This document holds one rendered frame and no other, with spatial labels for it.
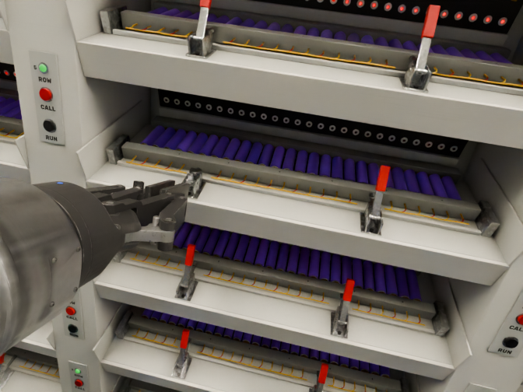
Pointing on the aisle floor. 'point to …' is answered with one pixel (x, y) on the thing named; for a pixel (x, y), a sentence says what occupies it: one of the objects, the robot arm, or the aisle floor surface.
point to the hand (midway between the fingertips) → (166, 196)
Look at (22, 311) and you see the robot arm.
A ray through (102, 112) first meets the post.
